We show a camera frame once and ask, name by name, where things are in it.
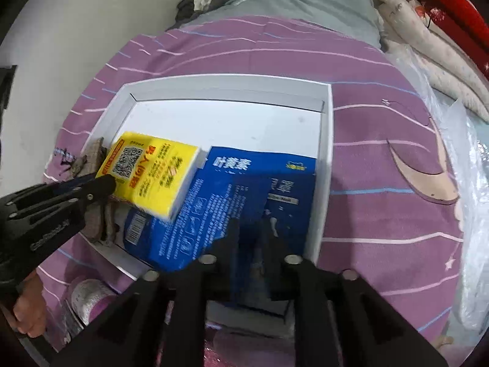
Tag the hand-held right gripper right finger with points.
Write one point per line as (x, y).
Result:
(275, 267)

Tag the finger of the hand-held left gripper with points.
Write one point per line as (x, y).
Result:
(95, 193)
(46, 193)

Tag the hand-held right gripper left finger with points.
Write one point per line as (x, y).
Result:
(225, 260)

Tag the blue eye mask packet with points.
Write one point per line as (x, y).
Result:
(214, 214)

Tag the yellow tissue pack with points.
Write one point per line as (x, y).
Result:
(152, 168)

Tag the white cardboard box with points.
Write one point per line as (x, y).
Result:
(229, 122)

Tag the person's left hand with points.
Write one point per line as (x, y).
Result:
(30, 309)

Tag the beige plaid pouch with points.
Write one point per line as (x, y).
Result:
(95, 221)

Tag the purple pump bottle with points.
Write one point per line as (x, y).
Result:
(89, 296)

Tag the purple striped bedsheet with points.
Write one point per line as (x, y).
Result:
(382, 218)

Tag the dark crumpled cloth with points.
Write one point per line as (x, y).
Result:
(187, 7)

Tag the clear plastic bag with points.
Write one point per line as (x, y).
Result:
(473, 198)

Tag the grey blanket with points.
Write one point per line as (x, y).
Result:
(305, 7)

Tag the white quilt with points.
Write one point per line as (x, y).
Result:
(431, 46)

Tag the red quilt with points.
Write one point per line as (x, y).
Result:
(458, 15)

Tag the black wall object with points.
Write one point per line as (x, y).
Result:
(7, 84)

